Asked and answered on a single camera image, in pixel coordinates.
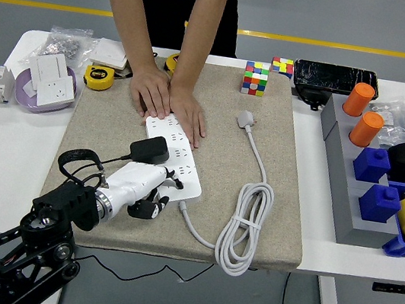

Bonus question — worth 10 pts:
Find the person's left hand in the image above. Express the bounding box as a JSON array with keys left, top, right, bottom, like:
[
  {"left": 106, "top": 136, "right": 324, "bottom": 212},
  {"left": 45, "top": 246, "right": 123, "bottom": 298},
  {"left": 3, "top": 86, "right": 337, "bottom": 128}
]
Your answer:
[{"left": 160, "top": 80, "right": 214, "bottom": 150}]

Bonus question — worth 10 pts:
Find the black plug adapter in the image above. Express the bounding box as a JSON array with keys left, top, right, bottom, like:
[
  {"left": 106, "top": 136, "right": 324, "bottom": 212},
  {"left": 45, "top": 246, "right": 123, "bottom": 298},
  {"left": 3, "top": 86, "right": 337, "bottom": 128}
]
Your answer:
[{"left": 127, "top": 131, "right": 173, "bottom": 167}]

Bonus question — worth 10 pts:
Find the large colourful puzzle cube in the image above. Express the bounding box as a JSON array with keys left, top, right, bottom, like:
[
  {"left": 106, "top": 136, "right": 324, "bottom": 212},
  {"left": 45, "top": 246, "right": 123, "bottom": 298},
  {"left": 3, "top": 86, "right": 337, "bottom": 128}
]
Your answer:
[{"left": 240, "top": 59, "right": 272, "bottom": 98}]

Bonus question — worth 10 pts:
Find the yellow black tape measure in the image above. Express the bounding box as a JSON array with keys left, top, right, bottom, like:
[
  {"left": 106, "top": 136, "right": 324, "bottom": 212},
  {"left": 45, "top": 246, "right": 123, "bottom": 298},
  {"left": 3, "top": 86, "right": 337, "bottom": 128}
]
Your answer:
[{"left": 81, "top": 62, "right": 118, "bottom": 93}]

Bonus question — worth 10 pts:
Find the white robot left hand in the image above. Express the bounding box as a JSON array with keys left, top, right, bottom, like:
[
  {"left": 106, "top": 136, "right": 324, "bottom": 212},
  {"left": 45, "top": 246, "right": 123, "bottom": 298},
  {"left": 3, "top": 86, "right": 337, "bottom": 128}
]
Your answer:
[{"left": 97, "top": 156, "right": 188, "bottom": 230}]

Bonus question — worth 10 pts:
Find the orange cylinder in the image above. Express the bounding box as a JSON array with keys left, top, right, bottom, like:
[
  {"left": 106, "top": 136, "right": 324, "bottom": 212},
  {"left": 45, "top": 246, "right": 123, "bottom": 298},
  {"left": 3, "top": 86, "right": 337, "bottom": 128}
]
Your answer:
[
  {"left": 341, "top": 79, "right": 378, "bottom": 120},
  {"left": 347, "top": 108, "right": 387, "bottom": 151}
]

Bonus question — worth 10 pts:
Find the clear bag of small parts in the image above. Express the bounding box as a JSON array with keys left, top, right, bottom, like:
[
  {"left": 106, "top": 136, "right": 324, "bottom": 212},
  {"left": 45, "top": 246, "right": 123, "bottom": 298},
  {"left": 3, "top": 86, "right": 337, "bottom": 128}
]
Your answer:
[{"left": 363, "top": 99, "right": 405, "bottom": 152}]

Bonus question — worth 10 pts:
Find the blue block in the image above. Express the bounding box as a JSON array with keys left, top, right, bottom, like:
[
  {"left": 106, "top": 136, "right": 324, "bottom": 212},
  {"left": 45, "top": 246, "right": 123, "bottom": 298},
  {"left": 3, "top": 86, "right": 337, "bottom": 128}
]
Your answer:
[
  {"left": 350, "top": 144, "right": 394, "bottom": 186},
  {"left": 355, "top": 181, "right": 405, "bottom": 226}
]

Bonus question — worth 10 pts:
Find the flat white switch panel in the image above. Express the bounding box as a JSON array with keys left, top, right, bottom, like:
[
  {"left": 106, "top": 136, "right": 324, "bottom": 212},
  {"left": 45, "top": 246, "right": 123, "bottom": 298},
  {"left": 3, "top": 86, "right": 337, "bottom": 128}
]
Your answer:
[{"left": 88, "top": 35, "right": 132, "bottom": 71}]

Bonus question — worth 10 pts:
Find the grey-brown mat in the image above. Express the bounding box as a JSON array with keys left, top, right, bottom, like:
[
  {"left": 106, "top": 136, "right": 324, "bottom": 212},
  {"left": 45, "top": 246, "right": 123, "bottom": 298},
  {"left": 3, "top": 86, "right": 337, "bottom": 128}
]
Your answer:
[{"left": 25, "top": 38, "right": 330, "bottom": 282}]

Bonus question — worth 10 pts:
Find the clear bag of metal parts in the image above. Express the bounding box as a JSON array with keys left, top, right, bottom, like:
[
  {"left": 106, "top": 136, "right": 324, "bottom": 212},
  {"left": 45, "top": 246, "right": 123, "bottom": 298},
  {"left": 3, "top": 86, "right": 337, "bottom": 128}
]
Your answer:
[{"left": 18, "top": 18, "right": 103, "bottom": 76}]

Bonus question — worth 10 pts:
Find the white power strip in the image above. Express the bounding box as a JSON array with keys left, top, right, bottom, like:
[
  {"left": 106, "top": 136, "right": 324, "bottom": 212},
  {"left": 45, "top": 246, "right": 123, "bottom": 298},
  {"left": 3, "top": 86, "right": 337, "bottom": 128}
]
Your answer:
[{"left": 132, "top": 108, "right": 215, "bottom": 206}]

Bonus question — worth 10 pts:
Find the small colourful puzzle cube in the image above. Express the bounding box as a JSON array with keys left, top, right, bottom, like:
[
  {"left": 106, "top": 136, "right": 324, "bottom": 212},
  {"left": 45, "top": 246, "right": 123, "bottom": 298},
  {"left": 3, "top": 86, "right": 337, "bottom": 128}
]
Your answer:
[{"left": 269, "top": 55, "right": 296, "bottom": 80}]

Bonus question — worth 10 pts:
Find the thin black plug cord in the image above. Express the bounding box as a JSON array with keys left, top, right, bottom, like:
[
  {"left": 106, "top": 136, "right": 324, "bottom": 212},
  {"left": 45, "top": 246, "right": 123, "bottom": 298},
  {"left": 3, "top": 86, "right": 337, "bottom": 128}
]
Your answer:
[{"left": 52, "top": 142, "right": 280, "bottom": 304}]

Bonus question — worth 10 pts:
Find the person's right hand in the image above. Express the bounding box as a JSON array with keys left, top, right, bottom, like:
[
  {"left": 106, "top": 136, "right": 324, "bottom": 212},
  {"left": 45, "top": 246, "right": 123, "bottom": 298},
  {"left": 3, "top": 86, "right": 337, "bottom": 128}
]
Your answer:
[{"left": 124, "top": 60, "right": 178, "bottom": 121}]

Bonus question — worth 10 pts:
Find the person's body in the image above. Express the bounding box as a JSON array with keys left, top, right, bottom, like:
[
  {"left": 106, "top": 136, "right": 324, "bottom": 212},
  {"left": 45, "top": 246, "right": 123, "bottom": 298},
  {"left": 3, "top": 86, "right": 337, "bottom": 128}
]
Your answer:
[{"left": 122, "top": 0, "right": 247, "bottom": 60}]

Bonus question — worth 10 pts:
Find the small yellow tape measure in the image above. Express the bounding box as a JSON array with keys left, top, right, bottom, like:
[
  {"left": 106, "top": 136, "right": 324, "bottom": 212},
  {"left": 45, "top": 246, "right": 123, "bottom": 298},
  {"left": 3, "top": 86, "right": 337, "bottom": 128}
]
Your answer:
[{"left": 162, "top": 50, "right": 181, "bottom": 78}]

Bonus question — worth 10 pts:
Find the small black device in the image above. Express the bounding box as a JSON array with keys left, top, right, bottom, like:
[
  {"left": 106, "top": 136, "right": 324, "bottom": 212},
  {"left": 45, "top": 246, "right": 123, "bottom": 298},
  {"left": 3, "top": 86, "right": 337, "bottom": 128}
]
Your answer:
[{"left": 289, "top": 84, "right": 336, "bottom": 114}]

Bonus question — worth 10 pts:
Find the grey block holder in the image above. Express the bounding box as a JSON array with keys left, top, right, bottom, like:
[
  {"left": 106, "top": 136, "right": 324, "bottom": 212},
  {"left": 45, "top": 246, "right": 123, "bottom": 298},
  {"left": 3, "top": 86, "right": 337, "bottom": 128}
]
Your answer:
[{"left": 301, "top": 92, "right": 405, "bottom": 253}]

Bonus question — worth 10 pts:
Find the white power cord with plug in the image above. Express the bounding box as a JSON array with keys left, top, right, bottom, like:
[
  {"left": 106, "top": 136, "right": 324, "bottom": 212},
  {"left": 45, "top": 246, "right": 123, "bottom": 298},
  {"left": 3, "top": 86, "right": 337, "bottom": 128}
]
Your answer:
[{"left": 167, "top": 101, "right": 289, "bottom": 282}]

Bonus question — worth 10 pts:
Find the purple bowl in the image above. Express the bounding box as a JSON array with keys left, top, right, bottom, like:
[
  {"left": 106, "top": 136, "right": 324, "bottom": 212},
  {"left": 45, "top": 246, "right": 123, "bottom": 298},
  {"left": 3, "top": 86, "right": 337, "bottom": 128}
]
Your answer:
[{"left": 11, "top": 57, "right": 82, "bottom": 119}]

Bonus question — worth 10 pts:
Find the black table control panel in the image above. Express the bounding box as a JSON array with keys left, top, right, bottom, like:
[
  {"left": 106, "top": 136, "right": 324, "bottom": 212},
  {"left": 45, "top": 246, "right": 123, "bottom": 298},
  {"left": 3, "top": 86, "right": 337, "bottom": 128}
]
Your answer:
[{"left": 371, "top": 280, "right": 405, "bottom": 296}]

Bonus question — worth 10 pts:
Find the white rocker switch panel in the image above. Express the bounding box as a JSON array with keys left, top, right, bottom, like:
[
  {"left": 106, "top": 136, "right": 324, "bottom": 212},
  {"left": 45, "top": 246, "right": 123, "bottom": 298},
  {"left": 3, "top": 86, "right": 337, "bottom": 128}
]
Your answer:
[{"left": 24, "top": 48, "right": 73, "bottom": 96}]

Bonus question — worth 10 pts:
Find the white wall socket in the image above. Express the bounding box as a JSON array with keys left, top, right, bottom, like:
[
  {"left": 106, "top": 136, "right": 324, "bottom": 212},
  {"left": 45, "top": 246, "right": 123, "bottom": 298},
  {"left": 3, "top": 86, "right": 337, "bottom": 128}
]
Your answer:
[{"left": 34, "top": 72, "right": 78, "bottom": 108}]

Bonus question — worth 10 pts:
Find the long black box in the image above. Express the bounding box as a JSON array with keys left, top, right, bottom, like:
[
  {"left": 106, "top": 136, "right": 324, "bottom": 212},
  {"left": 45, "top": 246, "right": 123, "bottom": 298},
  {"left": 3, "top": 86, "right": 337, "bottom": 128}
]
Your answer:
[{"left": 291, "top": 56, "right": 384, "bottom": 102}]

